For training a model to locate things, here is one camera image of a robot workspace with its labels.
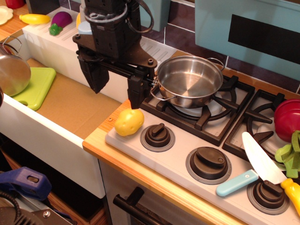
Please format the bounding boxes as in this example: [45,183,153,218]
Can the black burner grate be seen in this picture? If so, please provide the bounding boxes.
[222,90,286,169]
[141,76,255,146]

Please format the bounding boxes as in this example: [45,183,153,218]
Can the left black burner grate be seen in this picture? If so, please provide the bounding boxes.
[141,76,255,146]

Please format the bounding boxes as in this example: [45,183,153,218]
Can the red toy bowl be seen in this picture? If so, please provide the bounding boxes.
[274,98,300,143]

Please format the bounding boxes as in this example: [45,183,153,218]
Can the right black stove knob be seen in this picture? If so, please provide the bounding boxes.
[247,180,289,215]

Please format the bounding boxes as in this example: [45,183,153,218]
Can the green cutting board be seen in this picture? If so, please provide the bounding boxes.
[12,67,56,111]

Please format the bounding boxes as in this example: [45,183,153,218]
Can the grey toy stove top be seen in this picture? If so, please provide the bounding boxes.
[105,76,300,225]

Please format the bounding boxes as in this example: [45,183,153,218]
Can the stainless steel pan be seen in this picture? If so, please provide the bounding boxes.
[150,55,225,109]

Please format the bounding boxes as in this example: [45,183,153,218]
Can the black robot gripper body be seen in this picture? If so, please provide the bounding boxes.
[73,0,157,68]

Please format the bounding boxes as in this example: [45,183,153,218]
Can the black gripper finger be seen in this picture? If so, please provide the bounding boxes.
[78,52,109,94]
[127,66,154,109]

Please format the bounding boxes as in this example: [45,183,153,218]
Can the yellow toy squash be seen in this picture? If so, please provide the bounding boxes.
[19,14,51,24]

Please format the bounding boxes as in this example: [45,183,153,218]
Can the yellow toy potato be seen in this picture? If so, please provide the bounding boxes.
[114,109,144,136]

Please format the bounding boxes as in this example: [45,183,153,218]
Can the light blue plastic cup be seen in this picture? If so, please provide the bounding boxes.
[78,21,92,35]

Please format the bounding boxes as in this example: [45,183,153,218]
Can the white flower plate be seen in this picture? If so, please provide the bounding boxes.
[0,6,13,25]

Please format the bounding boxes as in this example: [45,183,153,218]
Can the steel pot in sink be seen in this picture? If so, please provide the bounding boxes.
[0,36,31,96]

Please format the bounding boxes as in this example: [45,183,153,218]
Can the purple toy eggplant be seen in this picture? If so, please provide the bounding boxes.
[49,11,73,36]

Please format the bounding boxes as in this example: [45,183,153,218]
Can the white blue toy knife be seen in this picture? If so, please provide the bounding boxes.
[216,132,287,196]

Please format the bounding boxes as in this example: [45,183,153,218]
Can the red cup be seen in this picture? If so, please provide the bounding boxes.
[5,0,25,9]

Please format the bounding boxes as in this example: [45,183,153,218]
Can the right black burner grate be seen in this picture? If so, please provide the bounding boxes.
[222,90,286,169]

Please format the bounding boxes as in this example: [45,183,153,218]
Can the black stove knob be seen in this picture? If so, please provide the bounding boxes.
[247,180,289,215]
[186,147,232,185]
[140,123,175,152]

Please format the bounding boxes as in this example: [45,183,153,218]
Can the teal microwave cabinet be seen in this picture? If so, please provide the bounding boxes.
[195,0,300,80]

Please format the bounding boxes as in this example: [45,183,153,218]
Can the left black stove knob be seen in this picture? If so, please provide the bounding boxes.
[140,123,175,152]

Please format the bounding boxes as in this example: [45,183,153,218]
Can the blue clamp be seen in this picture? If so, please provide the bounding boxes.
[0,167,52,201]

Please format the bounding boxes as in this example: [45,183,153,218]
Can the green felt toy vegetable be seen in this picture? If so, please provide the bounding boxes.
[275,130,300,178]

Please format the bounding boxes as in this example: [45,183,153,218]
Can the yellow toy handle piece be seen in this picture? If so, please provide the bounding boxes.
[281,178,300,215]

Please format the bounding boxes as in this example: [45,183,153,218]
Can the black oven door handle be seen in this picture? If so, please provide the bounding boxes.
[113,187,163,225]

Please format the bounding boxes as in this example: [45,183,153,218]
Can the middle black stove knob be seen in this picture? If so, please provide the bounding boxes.
[186,147,232,185]

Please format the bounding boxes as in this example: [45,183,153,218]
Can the teal hanging box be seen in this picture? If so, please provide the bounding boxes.
[140,0,171,31]

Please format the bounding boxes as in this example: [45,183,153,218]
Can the black metal mount base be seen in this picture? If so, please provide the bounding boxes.
[0,191,77,225]

